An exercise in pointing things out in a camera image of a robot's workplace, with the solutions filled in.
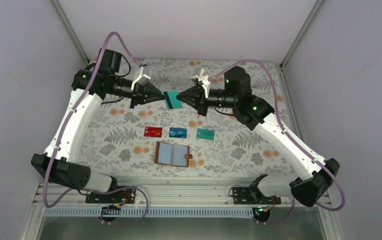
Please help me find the teal card with black stripe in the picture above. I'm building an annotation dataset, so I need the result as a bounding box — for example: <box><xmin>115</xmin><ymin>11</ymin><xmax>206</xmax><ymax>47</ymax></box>
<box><xmin>162</xmin><ymin>90</ymin><xmax>183</xmax><ymax>110</ymax></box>

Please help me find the teal credit card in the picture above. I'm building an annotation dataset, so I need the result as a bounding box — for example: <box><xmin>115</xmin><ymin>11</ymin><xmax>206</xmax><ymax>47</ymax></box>
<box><xmin>196</xmin><ymin>128</ymin><xmax>215</xmax><ymax>141</ymax></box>

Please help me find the blue credit card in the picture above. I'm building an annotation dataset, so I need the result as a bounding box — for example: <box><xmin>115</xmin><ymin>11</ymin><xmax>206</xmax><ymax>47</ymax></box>
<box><xmin>168</xmin><ymin>127</ymin><xmax>188</xmax><ymax>139</ymax></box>

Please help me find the red VIP credit card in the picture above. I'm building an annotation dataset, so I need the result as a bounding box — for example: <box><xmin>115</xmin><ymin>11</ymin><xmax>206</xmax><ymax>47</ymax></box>
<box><xmin>143</xmin><ymin>126</ymin><xmax>163</xmax><ymax>138</ymax></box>

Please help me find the brown leather card holder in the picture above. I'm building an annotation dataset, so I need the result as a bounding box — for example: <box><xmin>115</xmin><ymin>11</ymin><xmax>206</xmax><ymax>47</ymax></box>
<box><xmin>154</xmin><ymin>141</ymin><xmax>193</xmax><ymax>168</ymax></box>

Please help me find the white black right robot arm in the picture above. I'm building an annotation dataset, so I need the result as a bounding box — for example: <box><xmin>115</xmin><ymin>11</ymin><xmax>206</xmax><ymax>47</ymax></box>
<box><xmin>176</xmin><ymin>66</ymin><xmax>340</xmax><ymax>207</ymax></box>

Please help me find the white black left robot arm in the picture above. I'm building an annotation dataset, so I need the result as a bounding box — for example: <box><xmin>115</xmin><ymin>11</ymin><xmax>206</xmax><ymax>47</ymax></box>
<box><xmin>31</xmin><ymin>50</ymin><xmax>165</xmax><ymax>192</ymax></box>

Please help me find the floral patterned table mat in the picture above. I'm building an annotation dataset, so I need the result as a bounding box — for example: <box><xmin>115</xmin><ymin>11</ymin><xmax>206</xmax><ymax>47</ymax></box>
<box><xmin>53</xmin><ymin>57</ymin><xmax>303</xmax><ymax>178</ymax></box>

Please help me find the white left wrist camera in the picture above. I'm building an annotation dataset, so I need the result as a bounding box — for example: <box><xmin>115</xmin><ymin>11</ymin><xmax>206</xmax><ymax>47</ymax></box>
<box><xmin>130</xmin><ymin>64</ymin><xmax>152</xmax><ymax>91</ymax></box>

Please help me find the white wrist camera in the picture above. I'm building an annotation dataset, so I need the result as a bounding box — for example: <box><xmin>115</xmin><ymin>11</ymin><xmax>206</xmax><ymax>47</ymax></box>
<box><xmin>190</xmin><ymin>67</ymin><xmax>211</xmax><ymax>98</ymax></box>
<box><xmin>130</xmin><ymin>64</ymin><xmax>152</xmax><ymax>91</ymax></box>

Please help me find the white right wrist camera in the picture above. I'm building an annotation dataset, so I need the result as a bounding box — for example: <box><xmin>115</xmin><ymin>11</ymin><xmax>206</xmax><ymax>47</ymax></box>
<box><xmin>190</xmin><ymin>67</ymin><xmax>211</xmax><ymax>98</ymax></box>

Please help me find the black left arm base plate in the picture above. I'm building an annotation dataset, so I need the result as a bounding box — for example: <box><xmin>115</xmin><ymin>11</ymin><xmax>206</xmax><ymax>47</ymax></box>
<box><xmin>85</xmin><ymin>189</ymin><xmax>137</xmax><ymax>205</ymax></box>

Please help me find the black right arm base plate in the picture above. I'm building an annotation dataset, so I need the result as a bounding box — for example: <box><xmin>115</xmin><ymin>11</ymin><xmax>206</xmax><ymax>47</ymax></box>
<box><xmin>229</xmin><ymin>185</ymin><xmax>282</xmax><ymax>205</ymax></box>

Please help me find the grey slotted cable duct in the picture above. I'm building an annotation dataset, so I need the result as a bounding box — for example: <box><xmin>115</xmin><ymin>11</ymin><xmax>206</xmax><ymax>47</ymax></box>
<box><xmin>44</xmin><ymin>206</ymin><xmax>253</xmax><ymax>219</ymax></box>

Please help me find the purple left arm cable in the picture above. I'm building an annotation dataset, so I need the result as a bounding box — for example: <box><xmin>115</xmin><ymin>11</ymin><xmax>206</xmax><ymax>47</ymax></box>
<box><xmin>42</xmin><ymin>31</ymin><xmax>142</xmax><ymax>209</ymax></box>

